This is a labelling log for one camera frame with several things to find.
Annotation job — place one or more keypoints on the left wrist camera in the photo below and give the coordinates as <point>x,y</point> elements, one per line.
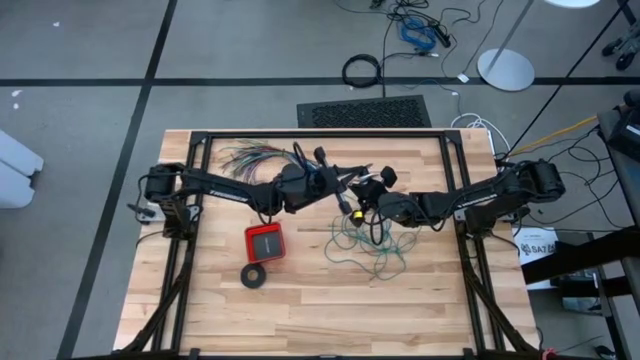
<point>345,206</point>

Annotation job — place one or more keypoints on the black wheeled base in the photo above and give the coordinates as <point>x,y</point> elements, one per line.
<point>622,50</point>

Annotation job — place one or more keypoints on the black equipment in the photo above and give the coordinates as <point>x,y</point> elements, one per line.
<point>627,132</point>

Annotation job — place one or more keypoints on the white foam block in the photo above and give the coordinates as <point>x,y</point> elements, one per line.
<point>15,170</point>

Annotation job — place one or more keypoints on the black power strip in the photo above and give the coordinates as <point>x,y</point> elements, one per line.
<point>442,37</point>

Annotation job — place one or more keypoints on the white paper sign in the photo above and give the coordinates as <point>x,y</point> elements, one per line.
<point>537,247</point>

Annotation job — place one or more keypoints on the black beam structure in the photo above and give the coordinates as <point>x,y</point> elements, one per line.
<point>575,256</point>

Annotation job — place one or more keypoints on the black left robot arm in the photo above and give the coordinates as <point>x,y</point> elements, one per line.
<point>225,192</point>

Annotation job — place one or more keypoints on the black tape roll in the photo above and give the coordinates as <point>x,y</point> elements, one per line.
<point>246,276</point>

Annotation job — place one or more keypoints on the black thin pole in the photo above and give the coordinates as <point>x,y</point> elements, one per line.
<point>565,77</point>

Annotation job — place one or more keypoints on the grey round-base stand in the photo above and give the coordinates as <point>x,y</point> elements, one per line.
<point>506,70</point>

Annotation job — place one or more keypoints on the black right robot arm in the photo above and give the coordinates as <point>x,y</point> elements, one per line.
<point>480,200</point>

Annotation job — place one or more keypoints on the small red object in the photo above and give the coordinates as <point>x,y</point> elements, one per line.
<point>549,354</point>

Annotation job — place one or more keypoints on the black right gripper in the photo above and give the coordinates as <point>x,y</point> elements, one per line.
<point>372,196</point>

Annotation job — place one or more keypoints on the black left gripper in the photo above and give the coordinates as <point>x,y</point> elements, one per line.
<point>331,182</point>

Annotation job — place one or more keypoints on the yellow floor strip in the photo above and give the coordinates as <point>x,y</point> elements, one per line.
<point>555,135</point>

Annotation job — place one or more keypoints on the red and black box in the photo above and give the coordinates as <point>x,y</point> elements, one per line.
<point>265,243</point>

